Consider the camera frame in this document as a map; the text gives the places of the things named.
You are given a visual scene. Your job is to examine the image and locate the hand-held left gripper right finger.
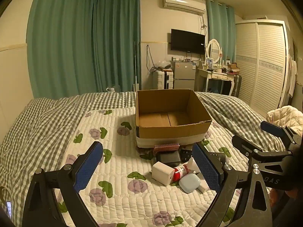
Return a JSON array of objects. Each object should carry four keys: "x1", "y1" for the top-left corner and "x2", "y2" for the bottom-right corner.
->
[{"x1": 192, "y1": 142, "x2": 273, "y2": 227}]

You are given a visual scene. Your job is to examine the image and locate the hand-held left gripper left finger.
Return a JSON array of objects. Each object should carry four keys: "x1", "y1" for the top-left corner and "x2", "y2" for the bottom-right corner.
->
[{"x1": 22, "y1": 141, "x2": 104, "y2": 227}]

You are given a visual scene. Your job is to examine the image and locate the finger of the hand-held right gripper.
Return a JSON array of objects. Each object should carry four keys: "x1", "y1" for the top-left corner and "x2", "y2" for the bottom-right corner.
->
[
  {"x1": 260, "y1": 120, "x2": 303, "y2": 151},
  {"x1": 231, "y1": 135, "x2": 293, "y2": 166}
]

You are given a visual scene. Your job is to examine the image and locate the light blue earbud case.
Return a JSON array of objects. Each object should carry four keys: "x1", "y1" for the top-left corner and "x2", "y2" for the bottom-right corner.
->
[{"x1": 179, "y1": 173, "x2": 202, "y2": 194}]

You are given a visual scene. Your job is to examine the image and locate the black remote control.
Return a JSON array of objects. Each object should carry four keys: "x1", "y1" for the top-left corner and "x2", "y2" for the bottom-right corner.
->
[{"x1": 179, "y1": 148, "x2": 226, "y2": 165}]

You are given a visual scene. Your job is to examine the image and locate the red and white tube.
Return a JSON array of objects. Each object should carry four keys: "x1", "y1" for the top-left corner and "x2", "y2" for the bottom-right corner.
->
[{"x1": 174, "y1": 158, "x2": 200, "y2": 183}]

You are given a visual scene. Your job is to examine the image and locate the black power bank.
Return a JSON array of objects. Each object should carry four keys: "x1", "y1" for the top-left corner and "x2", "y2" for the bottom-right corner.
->
[{"x1": 155, "y1": 151, "x2": 182, "y2": 168}]

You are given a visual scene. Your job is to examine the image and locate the white charger plug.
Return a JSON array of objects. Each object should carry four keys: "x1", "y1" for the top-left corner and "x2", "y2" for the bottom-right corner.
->
[{"x1": 151, "y1": 161, "x2": 176, "y2": 186}]

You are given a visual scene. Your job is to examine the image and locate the brown leather wallet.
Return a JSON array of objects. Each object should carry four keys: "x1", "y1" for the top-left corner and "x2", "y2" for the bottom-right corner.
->
[{"x1": 153, "y1": 143, "x2": 180, "y2": 155}]

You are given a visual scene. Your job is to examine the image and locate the cardboard box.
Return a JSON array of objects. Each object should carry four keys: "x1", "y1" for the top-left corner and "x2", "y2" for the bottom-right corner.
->
[{"x1": 135, "y1": 89, "x2": 212, "y2": 150}]

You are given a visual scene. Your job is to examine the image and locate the white quilted jacket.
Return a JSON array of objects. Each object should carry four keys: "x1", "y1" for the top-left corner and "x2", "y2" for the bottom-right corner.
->
[{"x1": 266, "y1": 105, "x2": 303, "y2": 133}]

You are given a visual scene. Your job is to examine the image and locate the white floral quilt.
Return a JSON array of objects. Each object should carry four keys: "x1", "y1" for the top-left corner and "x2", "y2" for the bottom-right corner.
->
[{"x1": 55, "y1": 106, "x2": 273, "y2": 227}]

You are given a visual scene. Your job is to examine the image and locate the dark suitcase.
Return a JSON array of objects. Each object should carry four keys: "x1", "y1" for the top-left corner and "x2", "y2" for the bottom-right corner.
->
[{"x1": 233, "y1": 74, "x2": 242, "y2": 97}]

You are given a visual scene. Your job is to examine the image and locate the hanging white garment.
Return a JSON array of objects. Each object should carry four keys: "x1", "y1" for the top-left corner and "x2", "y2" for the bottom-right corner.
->
[{"x1": 287, "y1": 52, "x2": 298, "y2": 97}]

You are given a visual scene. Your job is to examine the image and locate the grey checked blanket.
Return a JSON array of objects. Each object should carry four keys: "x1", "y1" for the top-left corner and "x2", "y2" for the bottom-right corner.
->
[{"x1": 0, "y1": 91, "x2": 268, "y2": 227}]

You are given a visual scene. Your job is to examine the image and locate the white louvred wardrobe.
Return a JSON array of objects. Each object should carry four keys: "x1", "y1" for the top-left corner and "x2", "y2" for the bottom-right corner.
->
[{"x1": 234, "y1": 19, "x2": 292, "y2": 112}]

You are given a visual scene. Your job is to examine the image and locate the white dressing table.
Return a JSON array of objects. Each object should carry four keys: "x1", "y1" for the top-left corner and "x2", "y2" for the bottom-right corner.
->
[{"x1": 196, "y1": 67, "x2": 237, "y2": 97}]

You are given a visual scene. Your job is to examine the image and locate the silver small fridge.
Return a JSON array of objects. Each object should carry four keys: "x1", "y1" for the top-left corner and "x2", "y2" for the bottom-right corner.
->
[{"x1": 170, "y1": 60, "x2": 197, "y2": 91}]

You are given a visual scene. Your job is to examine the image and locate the white oval mirror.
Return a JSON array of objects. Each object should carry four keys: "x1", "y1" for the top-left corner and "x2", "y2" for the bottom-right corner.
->
[{"x1": 205, "y1": 38, "x2": 223, "y2": 63}]

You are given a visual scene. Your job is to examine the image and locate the white suitcase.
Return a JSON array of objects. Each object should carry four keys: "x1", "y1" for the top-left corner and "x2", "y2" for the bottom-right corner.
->
[{"x1": 152, "y1": 69, "x2": 175, "y2": 90}]

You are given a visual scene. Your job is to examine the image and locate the white mop pole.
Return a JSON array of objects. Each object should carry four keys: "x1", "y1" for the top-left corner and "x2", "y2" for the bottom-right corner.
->
[{"x1": 132, "y1": 41, "x2": 140, "y2": 92}]

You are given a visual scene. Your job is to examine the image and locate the narrow green curtain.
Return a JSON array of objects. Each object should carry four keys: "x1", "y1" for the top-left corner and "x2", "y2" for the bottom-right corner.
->
[{"x1": 205, "y1": 0, "x2": 237, "y2": 63}]

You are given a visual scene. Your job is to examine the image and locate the clear plastic bag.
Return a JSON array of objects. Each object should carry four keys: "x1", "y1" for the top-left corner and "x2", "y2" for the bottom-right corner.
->
[{"x1": 156, "y1": 60, "x2": 171, "y2": 70}]

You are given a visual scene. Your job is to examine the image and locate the wide green curtain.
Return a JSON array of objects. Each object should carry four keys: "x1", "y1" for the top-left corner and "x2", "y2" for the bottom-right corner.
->
[{"x1": 27, "y1": 0, "x2": 95, "y2": 99}]

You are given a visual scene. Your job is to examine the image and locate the white air conditioner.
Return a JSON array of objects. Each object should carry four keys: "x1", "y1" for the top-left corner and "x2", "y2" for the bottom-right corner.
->
[{"x1": 162, "y1": 0, "x2": 206, "y2": 16}]

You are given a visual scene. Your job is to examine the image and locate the black wall television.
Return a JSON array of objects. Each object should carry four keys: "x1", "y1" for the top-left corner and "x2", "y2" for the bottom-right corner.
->
[{"x1": 171, "y1": 29, "x2": 206, "y2": 55}]

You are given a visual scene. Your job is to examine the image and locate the dark wall cable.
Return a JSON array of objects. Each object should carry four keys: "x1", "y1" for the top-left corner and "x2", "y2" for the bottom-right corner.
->
[{"x1": 145, "y1": 44, "x2": 157, "y2": 72}]

